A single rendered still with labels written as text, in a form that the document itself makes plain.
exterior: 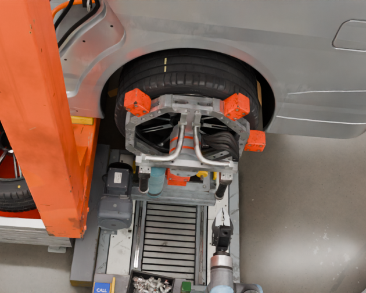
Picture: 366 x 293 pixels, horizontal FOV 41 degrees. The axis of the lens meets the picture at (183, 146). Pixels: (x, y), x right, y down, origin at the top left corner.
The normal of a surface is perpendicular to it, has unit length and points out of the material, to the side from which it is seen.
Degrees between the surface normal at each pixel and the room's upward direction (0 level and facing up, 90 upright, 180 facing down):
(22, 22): 90
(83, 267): 0
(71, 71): 90
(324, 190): 0
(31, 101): 90
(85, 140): 0
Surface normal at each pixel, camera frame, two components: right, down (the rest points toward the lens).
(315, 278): 0.10, -0.49
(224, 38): -0.04, 0.87
